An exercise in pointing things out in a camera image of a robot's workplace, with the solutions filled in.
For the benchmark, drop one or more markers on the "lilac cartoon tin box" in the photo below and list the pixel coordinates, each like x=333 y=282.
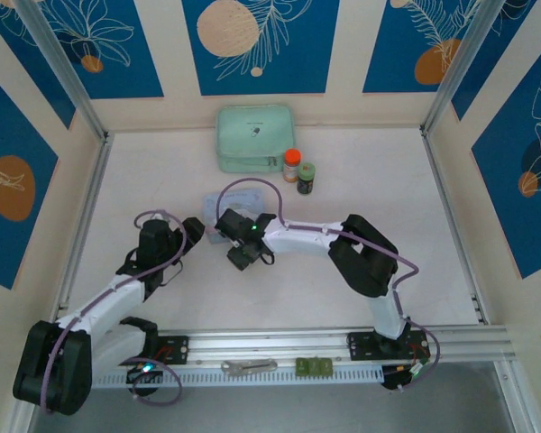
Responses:
x=252 y=200

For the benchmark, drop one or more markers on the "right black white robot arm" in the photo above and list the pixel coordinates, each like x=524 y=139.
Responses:
x=360 y=257

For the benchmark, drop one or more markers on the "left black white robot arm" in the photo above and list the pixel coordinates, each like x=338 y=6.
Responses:
x=103 y=302

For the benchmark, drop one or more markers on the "orange lid jar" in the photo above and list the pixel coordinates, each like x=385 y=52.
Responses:
x=291 y=166

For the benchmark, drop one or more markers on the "green lid dark jar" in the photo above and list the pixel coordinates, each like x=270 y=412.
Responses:
x=305 y=179

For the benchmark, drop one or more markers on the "mint green zipper pouch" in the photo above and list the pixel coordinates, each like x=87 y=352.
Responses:
x=253 y=133

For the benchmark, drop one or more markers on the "black controller board green light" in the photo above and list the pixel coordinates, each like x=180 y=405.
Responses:
x=403 y=376
x=145 y=373

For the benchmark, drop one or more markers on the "silver wrench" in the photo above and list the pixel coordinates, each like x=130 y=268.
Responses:
x=248 y=366

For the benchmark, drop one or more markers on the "green terminal block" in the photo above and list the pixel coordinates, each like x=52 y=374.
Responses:
x=302 y=365
x=314 y=365
x=326 y=365

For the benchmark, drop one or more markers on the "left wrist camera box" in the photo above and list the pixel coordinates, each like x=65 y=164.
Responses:
x=161 y=217

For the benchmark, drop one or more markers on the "aluminium table side rail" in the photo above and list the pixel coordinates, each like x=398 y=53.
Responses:
x=92 y=212
x=451 y=216

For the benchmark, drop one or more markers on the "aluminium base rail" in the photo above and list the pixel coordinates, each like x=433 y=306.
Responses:
x=270 y=345

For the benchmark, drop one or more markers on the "aluminium frame post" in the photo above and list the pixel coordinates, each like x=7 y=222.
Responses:
x=464 y=63
x=58 y=63

